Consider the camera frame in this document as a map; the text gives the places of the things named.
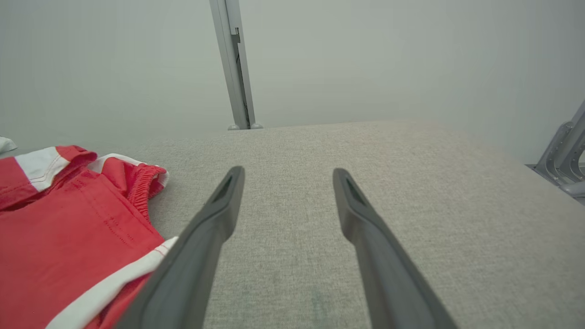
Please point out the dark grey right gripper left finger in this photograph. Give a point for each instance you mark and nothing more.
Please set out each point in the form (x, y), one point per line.
(192, 265)

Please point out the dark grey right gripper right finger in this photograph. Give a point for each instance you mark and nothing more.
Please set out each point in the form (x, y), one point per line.
(388, 274)

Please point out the red white jersey shirt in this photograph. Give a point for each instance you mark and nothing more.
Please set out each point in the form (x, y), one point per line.
(68, 237)

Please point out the grey fabric cushion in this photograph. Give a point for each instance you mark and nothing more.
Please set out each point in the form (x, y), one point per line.
(283, 205)

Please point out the white cloth piece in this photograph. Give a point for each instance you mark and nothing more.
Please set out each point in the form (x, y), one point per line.
(5, 145)

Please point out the grey metal stand frame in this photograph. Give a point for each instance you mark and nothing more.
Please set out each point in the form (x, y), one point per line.
(550, 157)

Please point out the grey metal partition post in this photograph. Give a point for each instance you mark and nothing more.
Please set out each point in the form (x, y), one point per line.
(233, 68)

